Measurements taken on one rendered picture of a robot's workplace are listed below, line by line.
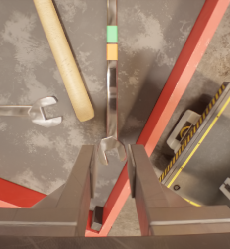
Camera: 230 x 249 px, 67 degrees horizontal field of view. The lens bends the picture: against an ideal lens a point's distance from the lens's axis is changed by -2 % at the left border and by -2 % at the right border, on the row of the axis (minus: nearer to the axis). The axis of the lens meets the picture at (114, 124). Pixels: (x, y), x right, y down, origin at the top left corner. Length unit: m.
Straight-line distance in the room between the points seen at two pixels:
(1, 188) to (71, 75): 0.21
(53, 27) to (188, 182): 1.00
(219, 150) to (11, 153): 0.96
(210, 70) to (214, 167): 0.61
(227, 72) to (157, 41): 1.14
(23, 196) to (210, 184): 1.00
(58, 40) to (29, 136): 0.14
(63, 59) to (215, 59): 1.17
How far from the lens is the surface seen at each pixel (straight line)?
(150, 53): 0.25
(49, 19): 0.24
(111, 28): 0.24
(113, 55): 0.24
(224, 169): 1.14
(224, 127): 1.04
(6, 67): 0.28
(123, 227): 1.68
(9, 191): 0.33
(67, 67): 0.23
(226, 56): 1.36
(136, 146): 0.15
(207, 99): 1.16
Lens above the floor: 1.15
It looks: 74 degrees down
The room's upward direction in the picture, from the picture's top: 177 degrees clockwise
